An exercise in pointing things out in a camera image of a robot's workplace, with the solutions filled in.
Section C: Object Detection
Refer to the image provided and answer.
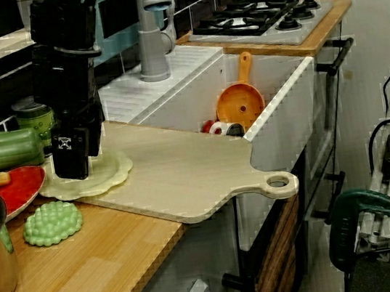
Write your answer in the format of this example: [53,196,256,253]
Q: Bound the black towel bar handle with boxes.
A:
[311,36,359,79]

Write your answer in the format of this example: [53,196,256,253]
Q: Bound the white toy sink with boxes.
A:
[93,25,342,271]

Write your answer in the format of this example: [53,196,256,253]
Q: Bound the clear plain plastic container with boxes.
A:
[13,0,53,33]

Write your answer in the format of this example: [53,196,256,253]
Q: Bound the green toy bell pepper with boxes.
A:
[0,124,47,173]

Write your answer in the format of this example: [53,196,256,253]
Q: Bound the green toy can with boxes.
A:
[9,93,61,158]

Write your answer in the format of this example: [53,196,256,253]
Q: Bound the orange toy pan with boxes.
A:
[208,49,270,139]

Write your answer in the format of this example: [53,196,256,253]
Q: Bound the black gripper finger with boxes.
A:
[25,41,97,187]

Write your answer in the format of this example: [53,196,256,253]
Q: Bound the light wooden cutting board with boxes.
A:
[40,94,304,245]

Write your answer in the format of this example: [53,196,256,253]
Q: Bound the grey toy stove hob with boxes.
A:
[182,0,341,62]

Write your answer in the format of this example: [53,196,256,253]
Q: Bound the black stove knob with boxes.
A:
[290,1,314,21]
[300,0,321,12]
[277,12,304,33]

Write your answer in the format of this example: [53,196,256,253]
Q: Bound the cream flower-shaped plate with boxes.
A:
[34,146,139,206]

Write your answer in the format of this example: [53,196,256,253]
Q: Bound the green clamp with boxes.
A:
[319,182,390,270]

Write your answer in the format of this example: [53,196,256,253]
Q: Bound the light green toy grapes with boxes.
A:
[18,197,87,251]

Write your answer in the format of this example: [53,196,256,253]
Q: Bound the red toy ham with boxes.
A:
[200,119,218,135]

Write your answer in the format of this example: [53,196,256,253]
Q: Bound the striped wooden drawer front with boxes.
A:
[241,192,314,292]

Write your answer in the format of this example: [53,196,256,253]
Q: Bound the grey toy faucet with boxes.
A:
[129,0,185,85]

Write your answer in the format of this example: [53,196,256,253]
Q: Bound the red and white toy can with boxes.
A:
[208,117,246,142]

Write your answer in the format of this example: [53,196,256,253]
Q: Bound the red plate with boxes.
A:
[0,163,52,224]

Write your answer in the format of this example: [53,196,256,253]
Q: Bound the aluminium frame rail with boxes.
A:
[321,27,390,268]

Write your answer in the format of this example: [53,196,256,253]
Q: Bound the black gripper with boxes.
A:
[25,0,118,165]

